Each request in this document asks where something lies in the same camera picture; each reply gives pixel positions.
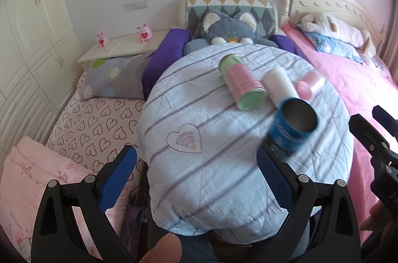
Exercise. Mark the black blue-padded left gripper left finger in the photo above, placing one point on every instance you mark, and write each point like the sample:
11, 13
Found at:
71, 224

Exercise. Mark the diamond patterned quilted cushion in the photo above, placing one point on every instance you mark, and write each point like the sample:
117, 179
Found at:
264, 12

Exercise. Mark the light blue pillow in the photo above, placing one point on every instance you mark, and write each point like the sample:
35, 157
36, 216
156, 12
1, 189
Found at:
333, 46

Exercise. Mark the person's left hand thumb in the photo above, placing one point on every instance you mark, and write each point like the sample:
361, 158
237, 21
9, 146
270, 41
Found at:
167, 250

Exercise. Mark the left pink rabbit figurine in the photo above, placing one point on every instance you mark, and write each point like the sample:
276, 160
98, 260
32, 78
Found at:
103, 40

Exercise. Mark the pink plastic cup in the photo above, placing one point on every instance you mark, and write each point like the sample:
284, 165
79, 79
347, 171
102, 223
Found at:
309, 85

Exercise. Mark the white paper cup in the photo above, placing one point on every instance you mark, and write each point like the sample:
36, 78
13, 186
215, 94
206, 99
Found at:
278, 86

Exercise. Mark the purple pillow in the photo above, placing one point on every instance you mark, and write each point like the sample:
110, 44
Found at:
169, 51

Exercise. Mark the pink bed cover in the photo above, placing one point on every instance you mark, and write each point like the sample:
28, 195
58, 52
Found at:
361, 90

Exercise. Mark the cream wooden headboard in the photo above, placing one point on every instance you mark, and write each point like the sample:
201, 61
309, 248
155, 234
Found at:
350, 11

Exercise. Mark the person's right hand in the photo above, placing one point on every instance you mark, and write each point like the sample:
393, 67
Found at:
374, 219

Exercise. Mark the light blue striped quilt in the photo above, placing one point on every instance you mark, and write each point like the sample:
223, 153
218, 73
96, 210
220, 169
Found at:
201, 149

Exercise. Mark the wall socket panel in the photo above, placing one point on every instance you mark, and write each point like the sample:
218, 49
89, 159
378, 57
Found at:
139, 5

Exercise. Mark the white bedside table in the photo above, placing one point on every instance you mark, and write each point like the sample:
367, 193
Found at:
124, 46

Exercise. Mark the pink and green tin can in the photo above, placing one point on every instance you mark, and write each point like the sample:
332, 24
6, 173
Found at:
246, 90

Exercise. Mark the grey cat plush toy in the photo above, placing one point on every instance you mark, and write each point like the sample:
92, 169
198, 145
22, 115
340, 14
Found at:
217, 28

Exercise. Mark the pink rabbit figurine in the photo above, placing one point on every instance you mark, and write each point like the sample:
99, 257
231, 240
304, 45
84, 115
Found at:
145, 33
103, 40

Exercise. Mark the white wardrobe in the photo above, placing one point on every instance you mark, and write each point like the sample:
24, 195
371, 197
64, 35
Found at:
39, 67

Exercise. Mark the grey flower patterned pillow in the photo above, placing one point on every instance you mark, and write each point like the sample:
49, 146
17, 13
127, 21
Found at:
118, 77

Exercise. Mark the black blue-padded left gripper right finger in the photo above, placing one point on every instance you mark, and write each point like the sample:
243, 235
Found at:
321, 225

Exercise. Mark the white plush dog toy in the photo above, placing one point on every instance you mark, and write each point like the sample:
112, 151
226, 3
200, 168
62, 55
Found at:
327, 25

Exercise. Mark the heart patterned bed sheet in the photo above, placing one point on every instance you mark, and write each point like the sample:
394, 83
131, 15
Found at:
94, 131

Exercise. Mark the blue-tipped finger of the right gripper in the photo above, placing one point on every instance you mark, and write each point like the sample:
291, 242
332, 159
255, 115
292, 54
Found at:
386, 120

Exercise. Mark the pink folded blanket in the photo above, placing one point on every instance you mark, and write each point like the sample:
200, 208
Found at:
27, 169

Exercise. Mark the right pink rabbit figurine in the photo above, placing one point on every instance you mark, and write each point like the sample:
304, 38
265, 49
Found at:
145, 33

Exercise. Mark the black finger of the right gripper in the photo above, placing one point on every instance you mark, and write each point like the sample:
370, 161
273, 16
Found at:
367, 134

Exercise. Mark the blue and black tin cup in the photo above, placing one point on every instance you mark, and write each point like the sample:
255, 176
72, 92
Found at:
293, 124

